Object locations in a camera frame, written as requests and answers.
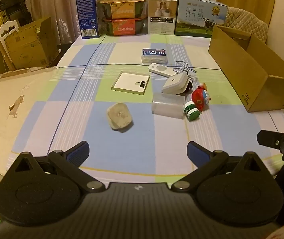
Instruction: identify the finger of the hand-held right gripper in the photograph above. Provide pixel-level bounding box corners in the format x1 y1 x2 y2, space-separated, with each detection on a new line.
257 129 284 153

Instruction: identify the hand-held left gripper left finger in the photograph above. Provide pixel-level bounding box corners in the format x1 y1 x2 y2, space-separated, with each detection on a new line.
6 141 105 193

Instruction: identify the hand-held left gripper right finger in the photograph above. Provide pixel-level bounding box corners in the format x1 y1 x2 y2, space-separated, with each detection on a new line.
171 142 273 193

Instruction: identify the white square lidded box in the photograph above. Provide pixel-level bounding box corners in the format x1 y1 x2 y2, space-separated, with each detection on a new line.
162 73 194 96

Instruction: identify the cardboard box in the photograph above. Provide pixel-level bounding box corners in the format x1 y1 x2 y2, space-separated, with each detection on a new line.
208 25 284 113

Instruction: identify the white remote control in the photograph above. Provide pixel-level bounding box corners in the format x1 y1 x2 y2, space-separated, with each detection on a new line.
148 63 175 78

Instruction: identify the blue label tissue pack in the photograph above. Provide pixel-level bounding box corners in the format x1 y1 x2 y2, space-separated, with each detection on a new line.
141 48 168 64

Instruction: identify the checked tablecloth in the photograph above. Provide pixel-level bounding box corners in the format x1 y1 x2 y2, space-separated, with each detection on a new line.
6 33 284 185

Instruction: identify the green white small jar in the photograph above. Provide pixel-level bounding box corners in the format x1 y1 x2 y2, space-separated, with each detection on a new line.
183 101 201 122

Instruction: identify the red round toy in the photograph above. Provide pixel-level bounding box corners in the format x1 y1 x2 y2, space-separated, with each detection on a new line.
191 82 209 112

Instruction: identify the translucent plastic box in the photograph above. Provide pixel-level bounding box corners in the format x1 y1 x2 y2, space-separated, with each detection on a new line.
151 92 185 120

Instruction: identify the beige animal print sheet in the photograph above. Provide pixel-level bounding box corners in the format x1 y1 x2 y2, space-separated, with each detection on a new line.
0 66 58 178

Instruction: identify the beige quilted chair cover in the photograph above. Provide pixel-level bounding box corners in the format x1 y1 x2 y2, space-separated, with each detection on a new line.
226 6 269 43

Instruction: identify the flat cardboard carton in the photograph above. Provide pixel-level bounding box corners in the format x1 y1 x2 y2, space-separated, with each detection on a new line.
5 28 49 70
36 17 59 64

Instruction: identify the red label food bowl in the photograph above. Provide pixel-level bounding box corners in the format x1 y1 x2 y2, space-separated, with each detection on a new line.
102 16 148 35

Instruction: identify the cow print milk carton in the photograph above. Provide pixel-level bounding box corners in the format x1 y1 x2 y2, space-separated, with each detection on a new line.
172 0 229 38

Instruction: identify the tall blue milk box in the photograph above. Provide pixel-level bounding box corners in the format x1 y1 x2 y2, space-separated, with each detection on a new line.
74 0 108 39

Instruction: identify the white wooden chair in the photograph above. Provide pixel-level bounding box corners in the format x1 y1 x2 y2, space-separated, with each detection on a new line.
0 20 21 72

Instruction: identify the white product box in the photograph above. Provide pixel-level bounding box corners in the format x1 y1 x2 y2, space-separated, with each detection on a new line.
145 0 178 35

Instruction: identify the orange label food bowl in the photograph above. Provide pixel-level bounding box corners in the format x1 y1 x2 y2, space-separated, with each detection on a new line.
99 0 148 20

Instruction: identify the patterned curtain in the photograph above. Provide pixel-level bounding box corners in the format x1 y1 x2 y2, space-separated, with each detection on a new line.
18 0 183 46

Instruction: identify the flat white square frame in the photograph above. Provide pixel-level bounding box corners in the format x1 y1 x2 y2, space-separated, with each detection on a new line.
111 71 150 95

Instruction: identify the bent metal wire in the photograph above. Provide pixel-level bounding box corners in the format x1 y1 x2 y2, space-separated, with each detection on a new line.
174 61 198 81

